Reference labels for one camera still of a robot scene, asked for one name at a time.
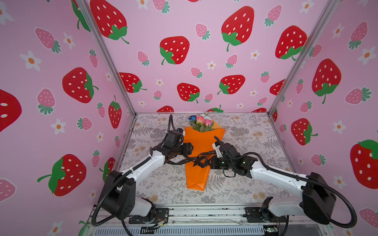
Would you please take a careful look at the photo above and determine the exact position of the right corner aluminium post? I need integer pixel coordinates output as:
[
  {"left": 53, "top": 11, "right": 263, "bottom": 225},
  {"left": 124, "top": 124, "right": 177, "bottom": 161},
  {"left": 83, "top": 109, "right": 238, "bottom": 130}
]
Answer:
[{"left": 267, "top": 0, "right": 340, "bottom": 118}]

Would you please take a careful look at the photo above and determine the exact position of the left corner aluminium post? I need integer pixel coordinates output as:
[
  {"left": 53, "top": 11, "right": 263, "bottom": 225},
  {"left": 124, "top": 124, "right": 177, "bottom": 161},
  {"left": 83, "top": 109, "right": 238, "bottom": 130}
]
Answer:
[{"left": 77, "top": 0, "right": 137, "bottom": 118}]

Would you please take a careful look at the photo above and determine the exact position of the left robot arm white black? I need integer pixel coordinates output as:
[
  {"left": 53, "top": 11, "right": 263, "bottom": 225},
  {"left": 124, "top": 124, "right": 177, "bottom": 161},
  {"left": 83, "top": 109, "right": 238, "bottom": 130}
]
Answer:
[{"left": 91, "top": 128, "right": 194, "bottom": 227}]

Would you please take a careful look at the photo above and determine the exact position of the black ribbon strap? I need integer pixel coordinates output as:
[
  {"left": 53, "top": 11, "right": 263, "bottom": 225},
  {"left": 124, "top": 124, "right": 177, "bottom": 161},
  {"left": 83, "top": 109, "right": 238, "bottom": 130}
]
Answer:
[{"left": 165, "top": 149, "right": 218, "bottom": 169}]

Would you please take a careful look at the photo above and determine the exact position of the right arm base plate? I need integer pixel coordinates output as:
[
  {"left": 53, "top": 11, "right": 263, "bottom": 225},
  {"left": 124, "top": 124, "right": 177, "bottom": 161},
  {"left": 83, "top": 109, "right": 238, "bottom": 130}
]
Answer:
[{"left": 243, "top": 207, "right": 286, "bottom": 223}]

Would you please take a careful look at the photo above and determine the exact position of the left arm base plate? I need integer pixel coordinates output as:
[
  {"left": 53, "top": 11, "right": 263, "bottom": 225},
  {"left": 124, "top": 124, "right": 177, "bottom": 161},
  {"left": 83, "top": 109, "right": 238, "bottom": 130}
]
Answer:
[{"left": 129, "top": 208, "right": 169, "bottom": 224}]

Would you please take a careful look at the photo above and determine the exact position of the corner aluminium post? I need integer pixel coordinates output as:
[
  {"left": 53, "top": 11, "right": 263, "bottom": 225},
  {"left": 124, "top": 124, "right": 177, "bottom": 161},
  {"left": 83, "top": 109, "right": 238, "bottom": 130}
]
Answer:
[
  {"left": 267, "top": 0, "right": 340, "bottom": 118},
  {"left": 77, "top": 0, "right": 137, "bottom": 118}
]

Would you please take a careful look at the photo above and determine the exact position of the orange wrapping paper sheet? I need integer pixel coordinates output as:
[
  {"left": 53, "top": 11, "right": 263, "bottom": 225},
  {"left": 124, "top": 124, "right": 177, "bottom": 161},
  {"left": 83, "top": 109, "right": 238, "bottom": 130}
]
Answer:
[{"left": 184, "top": 123, "right": 225, "bottom": 191}]

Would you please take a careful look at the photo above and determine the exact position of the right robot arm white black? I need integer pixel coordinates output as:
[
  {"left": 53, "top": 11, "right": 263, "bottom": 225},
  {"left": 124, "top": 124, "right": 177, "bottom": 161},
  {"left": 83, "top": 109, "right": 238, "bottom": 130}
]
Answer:
[{"left": 210, "top": 141, "right": 357, "bottom": 228}]

